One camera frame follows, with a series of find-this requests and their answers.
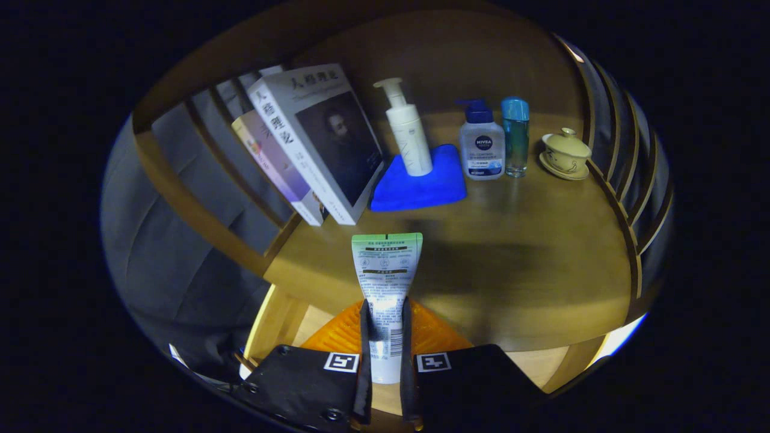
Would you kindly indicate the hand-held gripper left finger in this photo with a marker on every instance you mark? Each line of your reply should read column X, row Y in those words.
column 365, row 361

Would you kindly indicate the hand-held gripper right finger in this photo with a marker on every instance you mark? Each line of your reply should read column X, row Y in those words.
column 408, row 361

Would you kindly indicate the white tube green end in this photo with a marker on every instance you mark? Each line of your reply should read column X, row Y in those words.
column 385, row 270

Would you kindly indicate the wooden drawer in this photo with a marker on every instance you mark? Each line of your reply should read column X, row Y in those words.
column 271, row 325

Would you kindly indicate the wooden countertop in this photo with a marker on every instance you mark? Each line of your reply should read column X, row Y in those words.
column 511, row 258

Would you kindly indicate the wooden cabinet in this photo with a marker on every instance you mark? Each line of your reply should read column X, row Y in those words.
column 457, row 66

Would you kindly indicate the blue folded cloth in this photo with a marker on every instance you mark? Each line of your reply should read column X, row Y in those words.
column 421, row 189

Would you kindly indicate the white flat panel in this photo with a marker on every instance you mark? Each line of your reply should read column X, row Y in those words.
column 622, row 340

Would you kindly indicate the white book with portrait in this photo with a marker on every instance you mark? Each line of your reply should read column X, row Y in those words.
column 337, row 144

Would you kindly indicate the purple book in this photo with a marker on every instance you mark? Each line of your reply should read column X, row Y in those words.
column 271, row 162

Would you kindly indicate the white bottle blue pump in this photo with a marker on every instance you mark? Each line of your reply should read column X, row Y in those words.
column 481, row 150

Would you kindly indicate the teal blue bottle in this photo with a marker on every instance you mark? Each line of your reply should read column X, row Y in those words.
column 515, row 138

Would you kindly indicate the beige lidded teacup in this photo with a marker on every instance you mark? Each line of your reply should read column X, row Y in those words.
column 565, row 153

